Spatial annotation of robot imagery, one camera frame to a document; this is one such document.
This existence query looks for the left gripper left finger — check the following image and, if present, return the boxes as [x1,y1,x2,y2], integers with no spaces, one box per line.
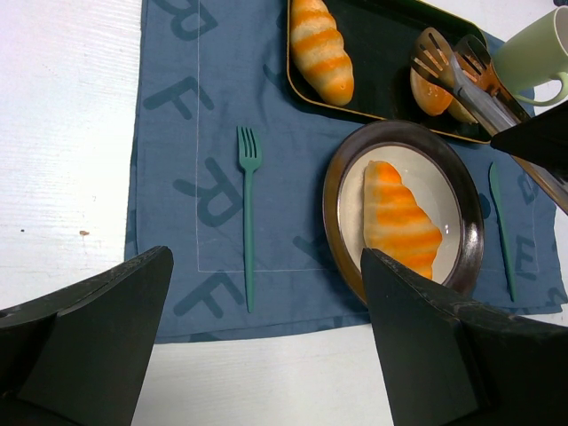
[1,246,174,425]

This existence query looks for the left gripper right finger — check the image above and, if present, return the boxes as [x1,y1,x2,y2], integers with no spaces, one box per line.
[361,248,567,425]

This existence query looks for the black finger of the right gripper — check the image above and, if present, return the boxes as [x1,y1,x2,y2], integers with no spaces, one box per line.
[490,101,567,178]

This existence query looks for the metal tongs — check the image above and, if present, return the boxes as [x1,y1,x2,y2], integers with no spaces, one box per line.
[411,28,567,211]

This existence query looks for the orange sugared bun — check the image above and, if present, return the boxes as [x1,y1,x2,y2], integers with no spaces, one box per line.
[410,68,454,116]

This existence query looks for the orange striped croissant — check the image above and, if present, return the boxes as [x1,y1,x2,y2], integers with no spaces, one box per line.
[363,161,443,279]

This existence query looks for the teal plastic knife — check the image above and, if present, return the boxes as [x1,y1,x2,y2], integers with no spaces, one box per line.
[488,162,517,302]

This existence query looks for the light green mug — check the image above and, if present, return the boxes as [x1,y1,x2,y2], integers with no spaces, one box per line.
[493,5,567,107]

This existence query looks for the pale round bun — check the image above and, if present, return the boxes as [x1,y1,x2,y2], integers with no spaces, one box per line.
[447,99,477,124]

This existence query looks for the dark rimmed white plate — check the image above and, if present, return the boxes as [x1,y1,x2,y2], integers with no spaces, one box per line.
[322,120,485,303]

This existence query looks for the black rectangular tray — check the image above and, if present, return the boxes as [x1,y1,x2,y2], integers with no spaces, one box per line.
[287,0,490,143]

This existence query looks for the blue letter-print placemat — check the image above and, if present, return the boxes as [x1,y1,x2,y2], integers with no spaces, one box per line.
[123,0,568,343]

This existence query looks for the pale striped croissant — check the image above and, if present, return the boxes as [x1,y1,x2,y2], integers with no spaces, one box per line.
[289,0,354,107]

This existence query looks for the teal plastic fork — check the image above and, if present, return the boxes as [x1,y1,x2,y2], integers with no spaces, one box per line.
[237,126,263,313]

